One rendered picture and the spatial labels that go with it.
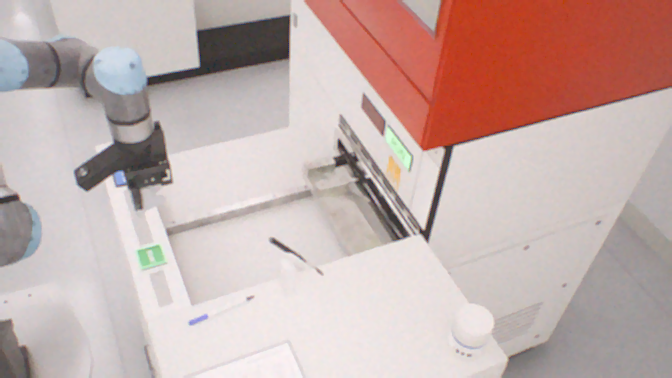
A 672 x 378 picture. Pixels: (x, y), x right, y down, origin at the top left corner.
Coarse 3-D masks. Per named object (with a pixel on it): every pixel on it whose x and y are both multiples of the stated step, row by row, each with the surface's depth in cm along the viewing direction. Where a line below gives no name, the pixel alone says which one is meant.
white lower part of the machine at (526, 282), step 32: (576, 224) 178; (608, 224) 185; (480, 256) 165; (512, 256) 173; (544, 256) 181; (576, 256) 191; (480, 288) 178; (512, 288) 187; (544, 288) 197; (576, 288) 208; (512, 320) 204; (544, 320) 216; (512, 352) 224
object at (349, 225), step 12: (312, 180) 167; (312, 192) 167; (348, 192) 165; (324, 204) 161; (336, 204) 162; (348, 204) 162; (336, 216) 159; (348, 216) 159; (360, 216) 159; (336, 228) 157; (348, 228) 156; (360, 228) 157; (348, 240) 154; (360, 240) 154; (372, 240) 154; (348, 252) 153
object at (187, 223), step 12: (276, 192) 167; (288, 192) 168; (300, 192) 168; (240, 204) 163; (252, 204) 164; (264, 204) 166; (276, 204) 168; (192, 216) 159; (204, 216) 160; (216, 216) 161; (228, 216) 163; (168, 228) 157; (180, 228) 158; (192, 228) 160
